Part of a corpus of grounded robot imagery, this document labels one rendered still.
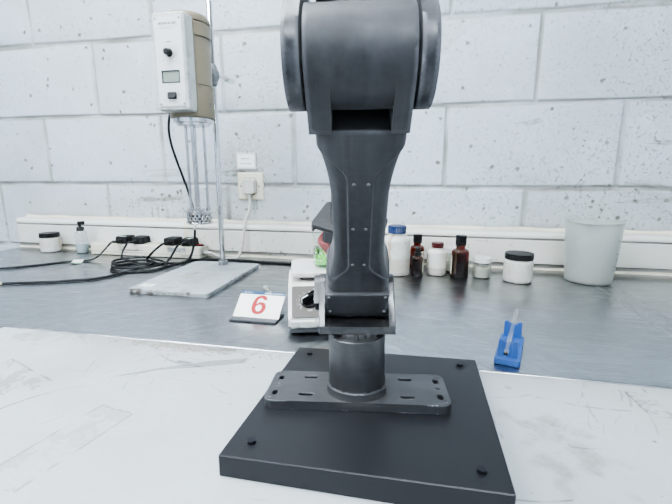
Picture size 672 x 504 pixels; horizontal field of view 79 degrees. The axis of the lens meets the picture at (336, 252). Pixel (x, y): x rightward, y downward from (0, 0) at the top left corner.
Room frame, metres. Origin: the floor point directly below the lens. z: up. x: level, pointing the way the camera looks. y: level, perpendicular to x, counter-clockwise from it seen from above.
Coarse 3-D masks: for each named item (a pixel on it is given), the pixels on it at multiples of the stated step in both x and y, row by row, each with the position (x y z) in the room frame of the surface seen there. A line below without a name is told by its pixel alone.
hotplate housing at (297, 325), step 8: (296, 280) 0.73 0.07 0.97; (304, 280) 0.73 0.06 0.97; (312, 280) 0.73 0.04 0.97; (288, 288) 0.71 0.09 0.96; (288, 296) 0.69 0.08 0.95; (288, 304) 0.67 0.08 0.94; (288, 312) 0.66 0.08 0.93; (288, 320) 0.64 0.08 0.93; (296, 320) 0.64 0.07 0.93; (304, 320) 0.64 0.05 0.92; (312, 320) 0.65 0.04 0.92; (296, 328) 0.65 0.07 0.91; (304, 328) 0.65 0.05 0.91; (312, 328) 0.65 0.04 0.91
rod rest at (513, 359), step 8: (504, 328) 0.61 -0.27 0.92; (520, 328) 0.60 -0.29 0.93; (504, 336) 0.61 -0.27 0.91; (520, 336) 0.60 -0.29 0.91; (504, 344) 0.54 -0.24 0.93; (512, 344) 0.54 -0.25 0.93; (520, 344) 0.58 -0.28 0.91; (496, 352) 0.55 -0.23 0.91; (512, 352) 0.54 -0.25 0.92; (520, 352) 0.55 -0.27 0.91; (496, 360) 0.54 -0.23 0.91; (504, 360) 0.53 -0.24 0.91; (512, 360) 0.53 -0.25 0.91; (520, 360) 0.54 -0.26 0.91
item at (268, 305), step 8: (248, 296) 0.75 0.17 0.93; (256, 296) 0.75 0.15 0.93; (264, 296) 0.75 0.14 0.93; (272, 296) 0.75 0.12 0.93; (280, 296) 0.74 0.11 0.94; (240, 304) 0.74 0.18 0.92; (248, 304) 0.74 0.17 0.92; (256, 304) 0.74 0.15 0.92; (264, 304) 0.73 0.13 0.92; (272, 304) 0.73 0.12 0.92; (280, 304) 0.73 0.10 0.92; (240, 312) 0.73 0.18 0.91; (248, 312) 0.72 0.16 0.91; (256, 312) 0.72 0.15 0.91; (264, 312) 0.72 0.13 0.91; (272, 312) 0.72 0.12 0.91
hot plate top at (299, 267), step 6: (294, 264) 0.79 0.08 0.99; (300, 264) 0.79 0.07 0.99; (306, 264) 0.79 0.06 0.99; (312, 264) 0.79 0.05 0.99; (294, 270) 0.74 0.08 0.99; (300, 270) 0.74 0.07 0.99; (306, 270) 0.74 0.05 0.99; (312, 270) 0.74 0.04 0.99; (318, 270) 0.74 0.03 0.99; (324, 270) 0.74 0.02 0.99; (294, 276) 0.72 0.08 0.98; (300, 276) 0.72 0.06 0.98; (306, 276) 0.72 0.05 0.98; (312, 276) 0.72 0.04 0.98
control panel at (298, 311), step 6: (294, 288) 0.70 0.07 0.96; (300, 288) 0.70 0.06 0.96; (306, 288) 0.70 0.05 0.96; (312, 288) 0.70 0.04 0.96; (294, 294) 0.69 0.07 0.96; (300, 294) 0.69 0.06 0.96; (294, 300) 0.68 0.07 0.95; (294, 306) 0.66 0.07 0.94; (300, 306) 0.67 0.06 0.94; (294, 312) 0.65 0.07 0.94; (300, 312) 0.65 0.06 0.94; (306, 312) 0.65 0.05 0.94; (312, 312) 0.66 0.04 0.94; (318, 312) 0.66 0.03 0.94
